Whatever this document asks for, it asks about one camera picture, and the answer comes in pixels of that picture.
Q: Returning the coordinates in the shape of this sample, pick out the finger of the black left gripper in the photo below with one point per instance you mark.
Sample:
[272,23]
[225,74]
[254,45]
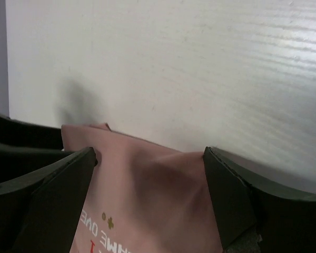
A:
[23,134]
[18,161]

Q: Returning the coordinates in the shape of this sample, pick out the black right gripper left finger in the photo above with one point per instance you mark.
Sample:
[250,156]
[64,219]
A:
[40,211]

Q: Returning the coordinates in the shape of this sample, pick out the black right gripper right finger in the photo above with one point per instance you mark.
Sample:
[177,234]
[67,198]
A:
[255,214]

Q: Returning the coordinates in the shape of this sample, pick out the pink t shirt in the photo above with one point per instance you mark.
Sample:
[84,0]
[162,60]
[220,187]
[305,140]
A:
[143,197]

